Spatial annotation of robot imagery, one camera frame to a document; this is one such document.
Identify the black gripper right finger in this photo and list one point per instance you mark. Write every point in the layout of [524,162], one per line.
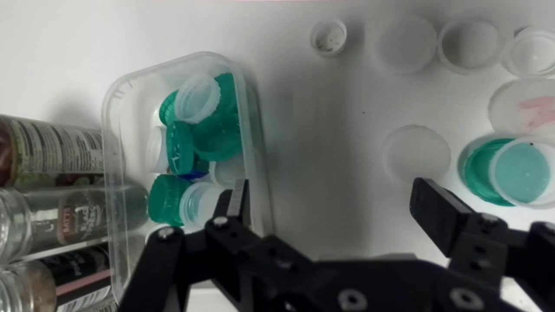
[439,218]

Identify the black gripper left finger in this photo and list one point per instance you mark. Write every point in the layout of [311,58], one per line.
[240,202]

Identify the white ribbed plastic cap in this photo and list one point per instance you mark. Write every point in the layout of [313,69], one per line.
[200,204]
[198,98]

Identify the blue plastic cap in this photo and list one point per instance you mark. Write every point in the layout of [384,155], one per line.
[195,169]

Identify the white open plastic cap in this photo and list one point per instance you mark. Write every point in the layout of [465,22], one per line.
[493,183]
[469,46]

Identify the translucent flat plastic cap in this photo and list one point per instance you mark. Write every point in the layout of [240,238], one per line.
[404,44]
[417,154]

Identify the ribbed green plastic cap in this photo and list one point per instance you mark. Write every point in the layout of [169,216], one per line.
[181,148]

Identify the translucent cap with pink mark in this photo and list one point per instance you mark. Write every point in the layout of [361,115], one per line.
[522,110]

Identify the clear plastic lunch box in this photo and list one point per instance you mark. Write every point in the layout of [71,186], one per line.
[123,115]

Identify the small white plastic cap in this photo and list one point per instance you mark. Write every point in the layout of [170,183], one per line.
[328,37]

